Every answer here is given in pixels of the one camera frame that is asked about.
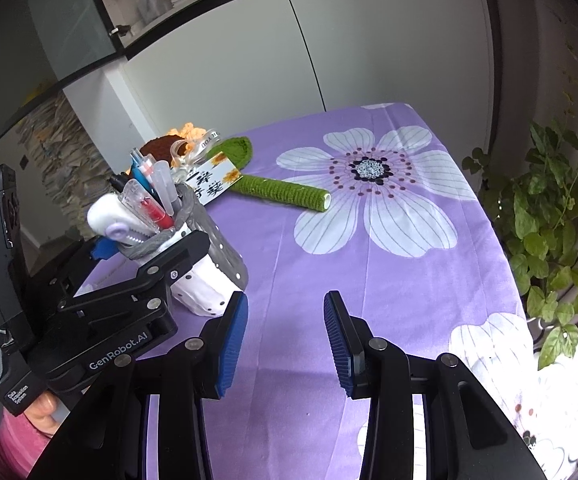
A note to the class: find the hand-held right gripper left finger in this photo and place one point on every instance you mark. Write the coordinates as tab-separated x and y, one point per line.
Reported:
231	345

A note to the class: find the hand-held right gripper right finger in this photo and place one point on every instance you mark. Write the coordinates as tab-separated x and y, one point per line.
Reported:
336	345

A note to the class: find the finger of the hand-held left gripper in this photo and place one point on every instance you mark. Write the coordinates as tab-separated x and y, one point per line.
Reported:
103	249
169	265

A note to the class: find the white and purple correction tape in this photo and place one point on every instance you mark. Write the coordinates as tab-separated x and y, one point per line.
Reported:
111	220

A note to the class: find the white dotted pen holder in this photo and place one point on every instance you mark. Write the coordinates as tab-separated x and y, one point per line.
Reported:
219	265

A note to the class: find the red pen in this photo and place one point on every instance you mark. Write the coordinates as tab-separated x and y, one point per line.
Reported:
154	212

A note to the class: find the clear white pen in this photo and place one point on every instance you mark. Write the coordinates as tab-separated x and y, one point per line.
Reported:
163	185

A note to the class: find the blue pen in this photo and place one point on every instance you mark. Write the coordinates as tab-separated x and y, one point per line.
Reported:
143	175

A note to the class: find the person's left hand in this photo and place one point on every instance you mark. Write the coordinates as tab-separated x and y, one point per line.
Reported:
44	415

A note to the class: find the purple floral tablecloth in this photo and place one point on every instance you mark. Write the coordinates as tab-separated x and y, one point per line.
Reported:
294	270

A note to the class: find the white sunflower print card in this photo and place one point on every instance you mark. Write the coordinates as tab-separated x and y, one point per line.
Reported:
214	185

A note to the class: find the tall pile of papers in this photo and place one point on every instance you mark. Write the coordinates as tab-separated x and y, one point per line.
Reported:
59	160

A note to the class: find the white sheer ribbon bow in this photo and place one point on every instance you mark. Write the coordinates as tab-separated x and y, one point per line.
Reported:
204	142

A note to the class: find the crochet sunflower with green stem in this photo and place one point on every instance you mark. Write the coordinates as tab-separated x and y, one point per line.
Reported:
279	190

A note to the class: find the person's pink clothing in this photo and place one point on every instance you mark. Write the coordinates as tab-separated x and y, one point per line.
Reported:
19	450

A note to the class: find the grey glass cabinet door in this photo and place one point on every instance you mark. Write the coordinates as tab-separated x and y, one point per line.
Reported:
34	50

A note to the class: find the white bookcase cabinet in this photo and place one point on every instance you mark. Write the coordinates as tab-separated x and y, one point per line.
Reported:
219	60

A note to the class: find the green leafy plant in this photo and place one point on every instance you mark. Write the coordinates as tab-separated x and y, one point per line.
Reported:
544	220

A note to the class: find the grey pen cup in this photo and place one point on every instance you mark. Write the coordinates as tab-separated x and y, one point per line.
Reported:
154	7

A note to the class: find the black wall switch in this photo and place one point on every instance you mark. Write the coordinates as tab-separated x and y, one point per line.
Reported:
24	162

